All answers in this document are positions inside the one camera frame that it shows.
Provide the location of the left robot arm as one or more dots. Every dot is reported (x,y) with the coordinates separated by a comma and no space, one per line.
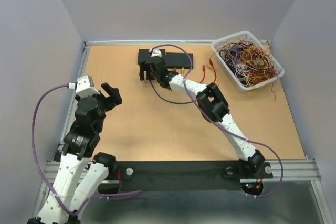
(79,172)

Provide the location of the long black network switch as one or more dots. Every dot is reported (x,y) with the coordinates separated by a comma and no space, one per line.
(143,55)

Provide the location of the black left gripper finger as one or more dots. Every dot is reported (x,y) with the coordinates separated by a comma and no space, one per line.
(112,102)
(112,92)

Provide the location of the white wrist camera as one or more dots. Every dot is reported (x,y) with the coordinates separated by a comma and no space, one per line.
(84,87)
(155,53)

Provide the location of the white plastic wire bin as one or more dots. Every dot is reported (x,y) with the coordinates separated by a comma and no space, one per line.
(248,62)

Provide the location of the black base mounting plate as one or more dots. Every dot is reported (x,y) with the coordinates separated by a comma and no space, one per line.
(180,176)

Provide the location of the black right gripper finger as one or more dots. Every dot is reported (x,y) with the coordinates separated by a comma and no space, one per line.
(143,69)
(149,74)

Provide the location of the aluminium frame rail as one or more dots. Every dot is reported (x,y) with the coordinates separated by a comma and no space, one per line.
(282,170)

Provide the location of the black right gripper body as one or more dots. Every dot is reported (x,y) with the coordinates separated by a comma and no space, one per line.
(151,66)

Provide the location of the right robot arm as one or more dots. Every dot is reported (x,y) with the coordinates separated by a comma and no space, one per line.
(212,105)

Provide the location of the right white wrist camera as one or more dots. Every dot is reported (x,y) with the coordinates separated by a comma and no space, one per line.
(155,53)

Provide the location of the small black network switch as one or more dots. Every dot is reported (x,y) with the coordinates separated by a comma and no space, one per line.
(177,60)

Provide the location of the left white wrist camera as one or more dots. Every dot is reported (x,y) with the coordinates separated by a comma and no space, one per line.
(84,87)

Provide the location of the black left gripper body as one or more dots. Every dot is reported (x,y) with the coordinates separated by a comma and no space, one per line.
(108,97)

